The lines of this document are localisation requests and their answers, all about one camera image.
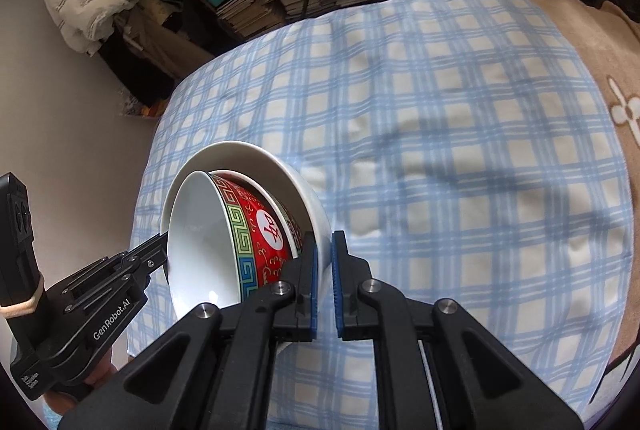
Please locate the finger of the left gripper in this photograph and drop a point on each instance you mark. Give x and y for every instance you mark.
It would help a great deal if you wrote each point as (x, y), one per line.
(147, 258)

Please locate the tan flower blanket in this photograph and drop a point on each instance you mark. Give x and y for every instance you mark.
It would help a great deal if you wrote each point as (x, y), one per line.
(607, 40)

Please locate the stack of books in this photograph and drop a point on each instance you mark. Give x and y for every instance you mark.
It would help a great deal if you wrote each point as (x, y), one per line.
(250, 18)

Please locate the person's left hand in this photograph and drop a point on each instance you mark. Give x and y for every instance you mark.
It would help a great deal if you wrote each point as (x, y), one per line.
(65, 398)

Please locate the red patterned bowl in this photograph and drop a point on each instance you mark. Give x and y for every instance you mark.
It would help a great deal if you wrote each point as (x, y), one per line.
(295, 235)
(225, 241)

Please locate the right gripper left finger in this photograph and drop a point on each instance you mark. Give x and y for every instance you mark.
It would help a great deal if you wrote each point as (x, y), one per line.
(213, 369)

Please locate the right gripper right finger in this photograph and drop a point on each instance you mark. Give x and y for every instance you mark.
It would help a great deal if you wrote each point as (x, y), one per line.
(436, 366)

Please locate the large white bowl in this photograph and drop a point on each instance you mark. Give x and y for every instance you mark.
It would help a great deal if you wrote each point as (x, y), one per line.
(274, 175)

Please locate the blue plaid tablecloth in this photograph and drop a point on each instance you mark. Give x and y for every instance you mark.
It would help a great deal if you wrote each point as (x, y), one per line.
(461, 145)

